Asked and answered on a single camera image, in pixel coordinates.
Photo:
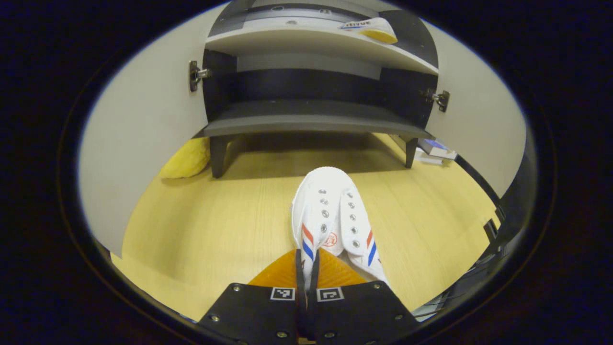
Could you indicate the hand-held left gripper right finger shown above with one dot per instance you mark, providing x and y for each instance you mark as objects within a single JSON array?
[{"x": 313, "y": 282}]

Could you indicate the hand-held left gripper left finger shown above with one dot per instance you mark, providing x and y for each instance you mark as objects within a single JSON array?
[{"x": 300, "y": 278}]

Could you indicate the white canvas shoe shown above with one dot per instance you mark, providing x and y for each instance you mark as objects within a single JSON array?
[
  {"x": 373, "y": 29},
  {"x": 325, "y": 201}
]

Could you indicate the grey shoe cabinet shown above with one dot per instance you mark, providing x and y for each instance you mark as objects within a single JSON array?
[{"x": 306, "y": 115}]

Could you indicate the grey cabinet door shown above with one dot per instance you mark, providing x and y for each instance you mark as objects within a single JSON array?
[
  {"x": 483, "y": 124},
  {"x": 143, "y": 120}
]

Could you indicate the metal door hinge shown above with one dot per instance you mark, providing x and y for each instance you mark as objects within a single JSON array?
[
  {"x": 439, "y": 99},
  {"x": 196, "y": 75}
]

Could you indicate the yellow cloth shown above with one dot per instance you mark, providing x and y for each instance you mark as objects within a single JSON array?
[{"x": 187, "y": 160}]

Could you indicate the blue cover book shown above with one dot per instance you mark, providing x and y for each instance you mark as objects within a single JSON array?
[{"x": 438, "y": 147}]

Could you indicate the small black bracket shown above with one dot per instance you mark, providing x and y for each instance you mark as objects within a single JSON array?
[
  {"x": 500, "y": 213},
  {"x": 491, "y": 229}
]

